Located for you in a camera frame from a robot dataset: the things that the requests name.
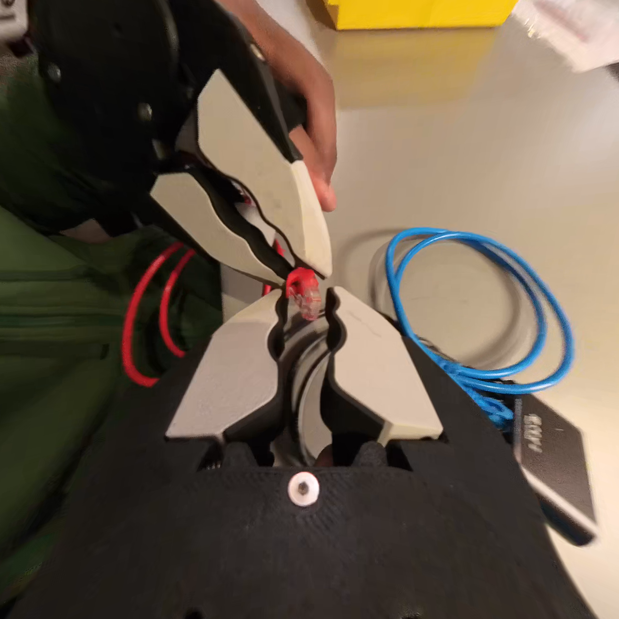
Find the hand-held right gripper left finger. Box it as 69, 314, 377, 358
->
165, 289, 297, 443

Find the blue ethernet cable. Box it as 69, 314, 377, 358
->
384, 227, 576, 432

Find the red ethernet cable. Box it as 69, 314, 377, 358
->
121, 239, 324, 388

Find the yellow plastic bin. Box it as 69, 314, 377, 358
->
307, 0, 520, 31

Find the black ethernet adapter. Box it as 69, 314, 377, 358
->
503, 389, 599, 547

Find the white paper sheet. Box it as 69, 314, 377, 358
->
510, 0, 619, 73

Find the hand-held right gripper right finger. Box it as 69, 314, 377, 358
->
321, 286, 445, 446

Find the person's left hand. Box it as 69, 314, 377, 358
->
218, 0, 338, 213

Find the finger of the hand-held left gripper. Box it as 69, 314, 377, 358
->
149, 167, 297, 287
193, 69, 333, 280

